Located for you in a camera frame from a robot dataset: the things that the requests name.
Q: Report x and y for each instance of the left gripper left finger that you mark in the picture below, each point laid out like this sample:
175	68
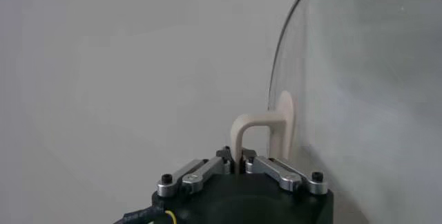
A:
193	177

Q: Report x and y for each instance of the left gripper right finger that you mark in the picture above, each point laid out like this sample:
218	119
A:
283	177

